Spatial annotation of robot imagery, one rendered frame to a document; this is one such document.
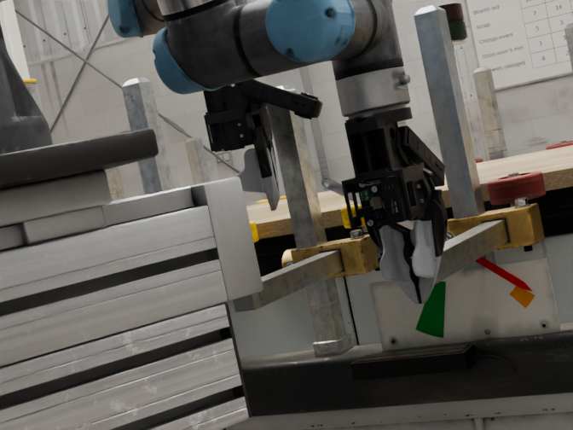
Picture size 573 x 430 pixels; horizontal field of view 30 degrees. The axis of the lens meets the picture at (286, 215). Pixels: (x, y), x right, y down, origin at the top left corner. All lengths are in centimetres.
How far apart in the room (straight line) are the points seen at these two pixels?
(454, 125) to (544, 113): 733
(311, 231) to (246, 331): 40
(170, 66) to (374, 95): 21
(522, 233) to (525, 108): 739
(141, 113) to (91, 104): 892
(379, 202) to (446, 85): 38
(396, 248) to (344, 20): 28
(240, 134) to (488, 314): 42
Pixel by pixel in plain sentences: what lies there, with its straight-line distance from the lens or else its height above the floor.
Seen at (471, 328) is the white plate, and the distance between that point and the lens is 150.
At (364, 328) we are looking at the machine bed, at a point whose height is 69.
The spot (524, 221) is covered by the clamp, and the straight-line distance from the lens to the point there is 145.
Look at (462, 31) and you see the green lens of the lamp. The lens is 152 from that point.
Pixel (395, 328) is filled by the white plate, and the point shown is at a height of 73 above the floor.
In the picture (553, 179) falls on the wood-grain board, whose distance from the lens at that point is 163.
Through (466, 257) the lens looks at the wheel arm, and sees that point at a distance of 129.
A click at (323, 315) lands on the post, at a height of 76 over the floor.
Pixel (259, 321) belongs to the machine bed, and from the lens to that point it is 190.
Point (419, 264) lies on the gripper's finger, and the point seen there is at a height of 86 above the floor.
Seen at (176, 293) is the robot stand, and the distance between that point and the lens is 78.
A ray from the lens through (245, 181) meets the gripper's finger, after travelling 150.
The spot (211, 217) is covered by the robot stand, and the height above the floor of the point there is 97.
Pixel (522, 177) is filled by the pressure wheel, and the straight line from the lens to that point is 154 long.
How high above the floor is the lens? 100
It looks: 3 degrees down
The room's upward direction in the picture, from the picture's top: 12 degrees counter-clockwise
